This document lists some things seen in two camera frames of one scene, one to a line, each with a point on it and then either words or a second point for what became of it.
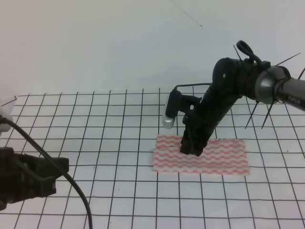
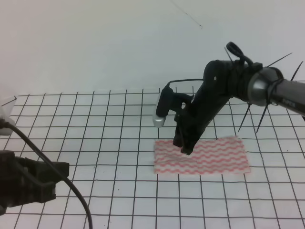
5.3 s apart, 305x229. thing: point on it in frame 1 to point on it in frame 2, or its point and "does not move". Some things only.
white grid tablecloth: x=107 y=140 does not move
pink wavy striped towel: x=219 y=157 does not move
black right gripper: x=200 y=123 to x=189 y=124
